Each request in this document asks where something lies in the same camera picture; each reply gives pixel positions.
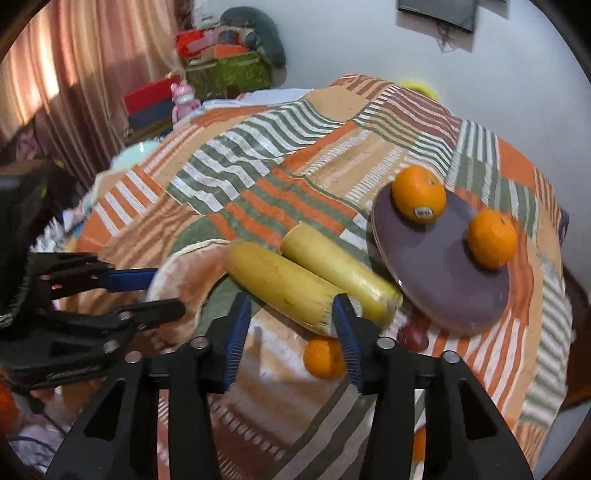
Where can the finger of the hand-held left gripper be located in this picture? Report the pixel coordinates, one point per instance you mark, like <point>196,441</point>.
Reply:
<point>147,314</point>
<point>131,279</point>

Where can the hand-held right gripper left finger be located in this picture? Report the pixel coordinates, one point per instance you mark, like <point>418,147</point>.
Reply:
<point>236,341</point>

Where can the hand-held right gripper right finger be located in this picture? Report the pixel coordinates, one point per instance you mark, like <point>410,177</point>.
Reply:
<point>346,344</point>

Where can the beige plate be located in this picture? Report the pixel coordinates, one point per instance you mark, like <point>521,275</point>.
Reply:
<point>187,281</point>

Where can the yellow banana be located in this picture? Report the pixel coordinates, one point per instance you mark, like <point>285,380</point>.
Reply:
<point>281,284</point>
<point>339,267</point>

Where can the small orange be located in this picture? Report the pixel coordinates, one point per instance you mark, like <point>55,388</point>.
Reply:
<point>323,360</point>

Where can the dark red fruit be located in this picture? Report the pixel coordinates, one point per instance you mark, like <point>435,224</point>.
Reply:
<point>413,336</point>

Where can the purple plate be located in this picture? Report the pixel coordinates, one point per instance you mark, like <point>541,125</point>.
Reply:
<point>434,272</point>

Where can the pink curtain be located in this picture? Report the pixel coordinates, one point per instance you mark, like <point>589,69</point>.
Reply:
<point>78,60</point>

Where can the orange with sticker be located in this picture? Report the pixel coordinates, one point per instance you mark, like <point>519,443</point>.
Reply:
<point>415,189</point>

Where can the red box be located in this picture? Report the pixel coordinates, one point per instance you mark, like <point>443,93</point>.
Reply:
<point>150,94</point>

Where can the plain orange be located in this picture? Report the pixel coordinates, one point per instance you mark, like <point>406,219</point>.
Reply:
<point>491,240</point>

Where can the pink toy figure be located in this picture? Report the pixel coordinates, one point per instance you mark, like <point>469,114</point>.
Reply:
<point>183,102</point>

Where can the striped patchwork blanket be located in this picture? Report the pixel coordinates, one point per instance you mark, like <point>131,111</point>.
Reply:
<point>286,161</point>

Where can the green patterned box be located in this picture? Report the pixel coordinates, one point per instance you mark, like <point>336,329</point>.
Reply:
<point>231,74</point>

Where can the pile of colourful boxes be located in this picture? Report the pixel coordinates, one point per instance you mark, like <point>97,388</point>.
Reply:
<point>207,44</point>

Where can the yellow round thing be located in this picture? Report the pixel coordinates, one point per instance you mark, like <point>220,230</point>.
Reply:
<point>422,87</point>

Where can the grey plush cushion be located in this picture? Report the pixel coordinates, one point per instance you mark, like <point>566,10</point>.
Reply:
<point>265,37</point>

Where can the black wall screen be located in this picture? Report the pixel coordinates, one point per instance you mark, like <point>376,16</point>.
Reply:
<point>438,10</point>

